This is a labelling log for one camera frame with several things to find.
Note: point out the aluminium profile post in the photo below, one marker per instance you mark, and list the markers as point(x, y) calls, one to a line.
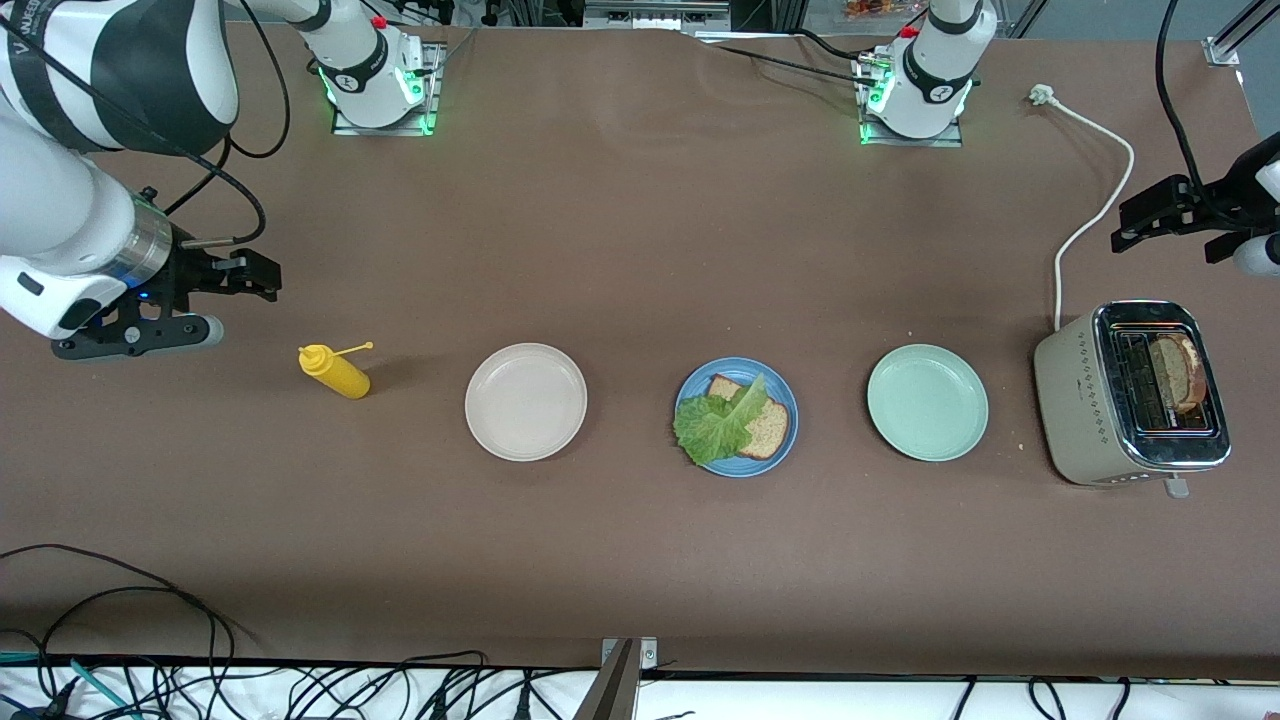
point(610, 695)

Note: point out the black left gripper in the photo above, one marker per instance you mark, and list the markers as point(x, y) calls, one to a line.
point(1222, 203)

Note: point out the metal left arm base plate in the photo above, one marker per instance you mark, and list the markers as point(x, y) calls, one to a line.
point(910, 142)

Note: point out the brown bread slice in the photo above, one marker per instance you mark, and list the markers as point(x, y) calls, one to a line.
point(1175, 375)
point(770, 430)

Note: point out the aluminium corner profile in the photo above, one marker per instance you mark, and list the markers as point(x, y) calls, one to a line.
point(1225, 48)

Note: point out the beige chrome toaster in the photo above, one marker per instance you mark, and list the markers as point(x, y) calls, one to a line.
point(1075, 400)

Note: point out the orange snack package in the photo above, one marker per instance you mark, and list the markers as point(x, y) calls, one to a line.
point(880, 8)

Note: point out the green lettuce leaf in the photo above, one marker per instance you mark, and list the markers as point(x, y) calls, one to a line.
point(715, 425)

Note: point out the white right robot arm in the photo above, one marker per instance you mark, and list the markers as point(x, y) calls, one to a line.
point(60, 220)

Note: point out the metal table bracket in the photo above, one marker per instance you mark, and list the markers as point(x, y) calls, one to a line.
point(648, 655)

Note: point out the yellow squeeze sauce bottle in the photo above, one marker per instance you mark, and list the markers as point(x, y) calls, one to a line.
point(340, 375)

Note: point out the blue round plate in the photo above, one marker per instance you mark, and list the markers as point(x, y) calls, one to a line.
point(735, 468)

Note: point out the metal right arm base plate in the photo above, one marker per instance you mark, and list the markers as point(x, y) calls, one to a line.
point(380, 131)

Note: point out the mint green round plate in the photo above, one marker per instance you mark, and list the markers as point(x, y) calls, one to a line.
point(928, 402)

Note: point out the beige round plate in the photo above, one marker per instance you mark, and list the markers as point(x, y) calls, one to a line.
point(526, 402)

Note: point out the aluminium rail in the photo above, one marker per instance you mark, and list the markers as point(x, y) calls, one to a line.
point(650, 15)

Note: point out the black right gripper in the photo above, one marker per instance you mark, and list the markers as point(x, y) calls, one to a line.
point(192, 270)

